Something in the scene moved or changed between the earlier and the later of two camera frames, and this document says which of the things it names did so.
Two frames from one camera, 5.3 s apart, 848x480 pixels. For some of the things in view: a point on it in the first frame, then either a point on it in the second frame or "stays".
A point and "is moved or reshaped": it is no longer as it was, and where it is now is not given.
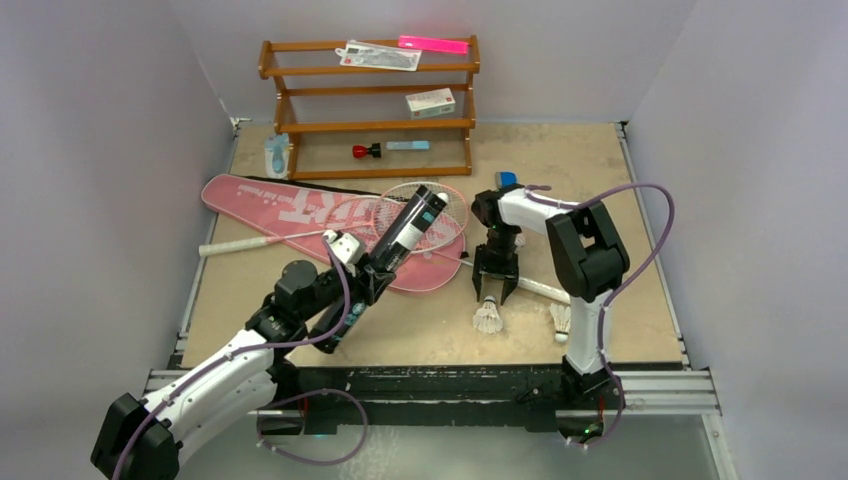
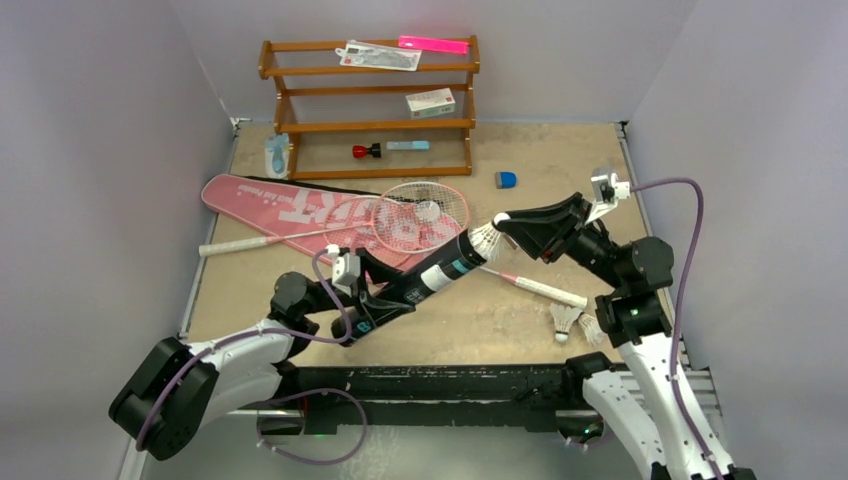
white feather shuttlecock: x=561 y=315 stays
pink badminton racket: x=378 y=219 stays
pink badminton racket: x=444 y=229 stays
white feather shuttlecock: x=488 y=318 is moved or reshaped
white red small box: x=430 y=103 stays
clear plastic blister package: x=379 y=56 stays
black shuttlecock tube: x=378 y=272 → x=457 y=258
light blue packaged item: x=276 y=155 stays
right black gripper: x=496 y=262 → x=566 y=225
